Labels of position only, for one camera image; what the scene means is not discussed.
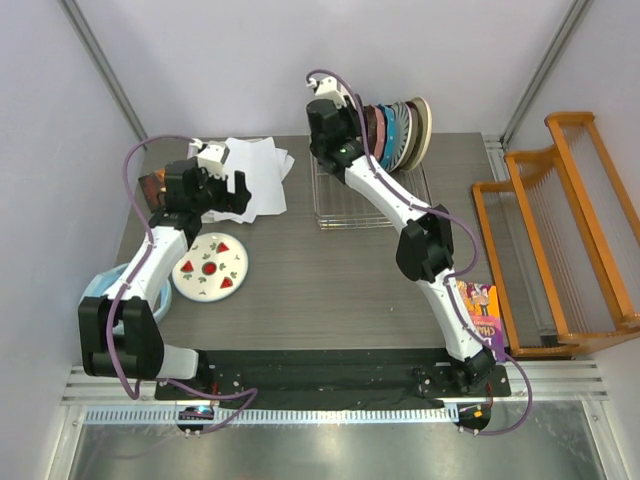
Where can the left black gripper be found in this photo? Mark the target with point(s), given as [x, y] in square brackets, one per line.
[234, 202]

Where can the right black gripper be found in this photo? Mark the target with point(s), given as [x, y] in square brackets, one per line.
[352, 118]

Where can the pink polka dot plate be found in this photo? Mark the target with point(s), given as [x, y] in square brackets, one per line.
[381, 131]

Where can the white watermelon pattern plate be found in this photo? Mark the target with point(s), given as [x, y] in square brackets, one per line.
[213, 268]

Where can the black rimmed beige plate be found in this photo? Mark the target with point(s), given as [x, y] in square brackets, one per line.
[370, 113]

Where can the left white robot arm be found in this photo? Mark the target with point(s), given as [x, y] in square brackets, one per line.
[119, 336]

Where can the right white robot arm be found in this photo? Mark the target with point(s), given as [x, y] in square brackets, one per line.
[425, 248]

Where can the orange wooden rack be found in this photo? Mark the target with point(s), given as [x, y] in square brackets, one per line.
[562, 240]

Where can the white cloth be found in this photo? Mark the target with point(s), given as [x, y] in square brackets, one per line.
[265, 166]

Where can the teal polka dot plate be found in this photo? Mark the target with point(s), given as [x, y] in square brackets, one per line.
[391, 128]

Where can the grey striped plate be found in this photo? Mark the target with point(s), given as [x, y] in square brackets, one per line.
[403, 118]

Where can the mesh zipper pouch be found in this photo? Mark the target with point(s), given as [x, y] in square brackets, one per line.
[196, 148]

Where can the dark brown book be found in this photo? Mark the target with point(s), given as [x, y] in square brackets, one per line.
[153, 189]

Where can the cream plate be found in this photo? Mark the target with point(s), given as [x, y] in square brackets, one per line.
[428, 124]

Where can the orange Roald Dahl book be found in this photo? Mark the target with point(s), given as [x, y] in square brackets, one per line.
[482, 304]

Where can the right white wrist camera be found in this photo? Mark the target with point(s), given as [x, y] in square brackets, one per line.
[329, 88]

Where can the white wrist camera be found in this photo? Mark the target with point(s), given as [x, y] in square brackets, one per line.
[329, 88]
[214, 159]

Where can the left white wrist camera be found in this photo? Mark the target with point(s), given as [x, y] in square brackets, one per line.
[214, 159]

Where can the metal wire dish rack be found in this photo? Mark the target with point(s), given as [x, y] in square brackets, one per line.
[339, 207]

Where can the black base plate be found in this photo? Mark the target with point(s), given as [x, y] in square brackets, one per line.
[356, 379]

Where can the slotted cable duct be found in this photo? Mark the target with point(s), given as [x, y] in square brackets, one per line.
[197, 415]

